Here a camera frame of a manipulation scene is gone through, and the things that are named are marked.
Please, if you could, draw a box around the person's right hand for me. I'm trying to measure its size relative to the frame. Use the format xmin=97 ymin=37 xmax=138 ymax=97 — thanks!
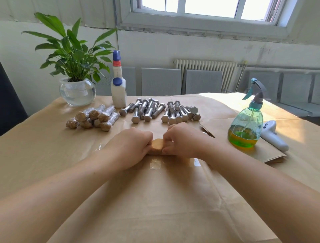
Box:
xmin=161 ymin=122 xmax=216 ymax=161

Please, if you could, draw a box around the person's left hand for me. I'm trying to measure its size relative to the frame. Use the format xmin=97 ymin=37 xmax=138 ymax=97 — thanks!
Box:
xmin=100 ymin=127 xmax=154 ymax=171

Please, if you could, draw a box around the sheet of clear film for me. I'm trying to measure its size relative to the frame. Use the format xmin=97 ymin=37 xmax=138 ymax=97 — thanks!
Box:
xmin=95 ymin=143 xmax=202 ymax=169

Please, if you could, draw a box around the stack of brown paper sheets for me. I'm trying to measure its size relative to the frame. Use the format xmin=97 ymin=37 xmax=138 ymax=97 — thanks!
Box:
xmin=199 ymin=117 xmax=288 ymax=164

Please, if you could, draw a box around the pile of steel bolts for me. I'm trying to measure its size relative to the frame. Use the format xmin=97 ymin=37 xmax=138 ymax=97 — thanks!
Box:
xmin=119 ymin=98 xmax=202 ymax=125

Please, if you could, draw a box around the steel hex bolt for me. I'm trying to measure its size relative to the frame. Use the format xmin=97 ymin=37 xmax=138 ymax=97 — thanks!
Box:
xmin=75 ymin=106 xmax=96 ymax=123

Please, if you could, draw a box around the green spray bottle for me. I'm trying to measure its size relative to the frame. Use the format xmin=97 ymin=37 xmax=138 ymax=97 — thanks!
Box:
xmin=227 ymin=77 xmax=268 ymax=149

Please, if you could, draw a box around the person's right forearm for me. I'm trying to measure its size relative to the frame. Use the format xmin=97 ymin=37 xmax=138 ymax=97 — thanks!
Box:
xmin=204 ymin=143 xmax=320 ymax=243

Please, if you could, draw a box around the person's left forearm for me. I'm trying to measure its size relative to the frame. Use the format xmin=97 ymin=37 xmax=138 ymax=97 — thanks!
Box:
xmin=0 ymin=153 xmax=113 ymax=243

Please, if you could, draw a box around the white glue bottle blue cap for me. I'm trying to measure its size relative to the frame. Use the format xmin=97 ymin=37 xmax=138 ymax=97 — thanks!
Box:
xmin=111 ymin=50 xmax=127 ymax=109

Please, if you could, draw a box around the grey chair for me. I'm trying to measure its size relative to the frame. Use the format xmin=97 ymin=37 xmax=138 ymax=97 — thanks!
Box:
xmin=185 ymin=69 xmax=224 ymax=95
xmin=280 ymin=72 xmax=320 ymax=117
xmin=245 ymin=70 xmax=282 ymax=103
xmin=95 ymin=66 xmax=137 ymax=97
xmin=141 ymin=67 xmax=183 ymax=97

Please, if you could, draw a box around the round glass vase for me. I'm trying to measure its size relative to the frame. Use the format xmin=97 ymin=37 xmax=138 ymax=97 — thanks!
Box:
xmin=59 ymin=78 xmax=97 ymax=107

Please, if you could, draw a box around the white radiator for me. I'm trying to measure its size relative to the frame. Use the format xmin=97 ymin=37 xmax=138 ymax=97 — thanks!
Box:
xmin=174 ymin=59 xmax=237 ymax=92

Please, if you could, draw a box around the large brown paper table cover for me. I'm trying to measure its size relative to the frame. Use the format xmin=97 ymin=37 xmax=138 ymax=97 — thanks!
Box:
xmin=0 ymin=92 xmax=320 ymax=243

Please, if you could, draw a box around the white handheld controller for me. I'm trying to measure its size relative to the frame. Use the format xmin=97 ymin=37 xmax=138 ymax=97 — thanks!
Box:
xmin=260 ymin=120 xmax=290 ymax=152

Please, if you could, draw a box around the green leafy plant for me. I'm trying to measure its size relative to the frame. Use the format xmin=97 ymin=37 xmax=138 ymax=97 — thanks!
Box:
xmin=21 ymin=12 xmax=118 ymax=83

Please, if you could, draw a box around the black trash bin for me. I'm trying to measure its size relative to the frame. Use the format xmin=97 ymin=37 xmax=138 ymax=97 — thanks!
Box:
xmin=0 ymin=61 xmax=29 ymax=136

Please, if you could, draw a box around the white framed window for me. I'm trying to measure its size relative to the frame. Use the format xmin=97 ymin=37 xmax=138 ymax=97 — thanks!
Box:
xmin=117 ymin=0 xmax=301 ymax=41

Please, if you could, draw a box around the white vertical blind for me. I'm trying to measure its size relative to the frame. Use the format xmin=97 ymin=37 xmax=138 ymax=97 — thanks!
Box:
xmin=0 ymin=0 xmax=121 ymax=28

